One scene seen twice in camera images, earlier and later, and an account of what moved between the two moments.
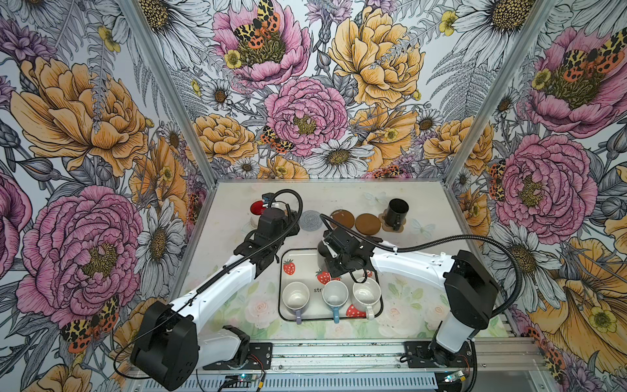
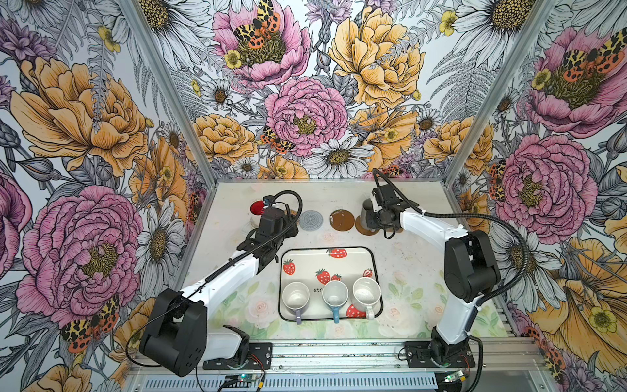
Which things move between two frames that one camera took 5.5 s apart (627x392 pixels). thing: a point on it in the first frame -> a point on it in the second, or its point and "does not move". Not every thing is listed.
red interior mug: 257,207 does not move
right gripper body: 340,264 -> 377,220
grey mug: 322,253 -> 366,207
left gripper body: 289,223 does not move
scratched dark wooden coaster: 343,216 does not move
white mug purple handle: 295,296 does not move
